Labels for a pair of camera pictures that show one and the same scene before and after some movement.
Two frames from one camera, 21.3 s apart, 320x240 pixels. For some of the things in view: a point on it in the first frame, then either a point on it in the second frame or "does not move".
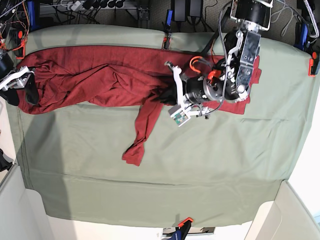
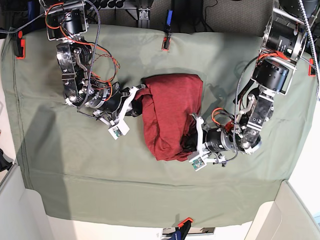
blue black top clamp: (167, 39) does not move
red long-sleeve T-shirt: (68, 76) to (169, 102)
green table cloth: (213, 169) does not move
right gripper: (197, 90) to (213, 142)
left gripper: (18, 80) to (114, 102)
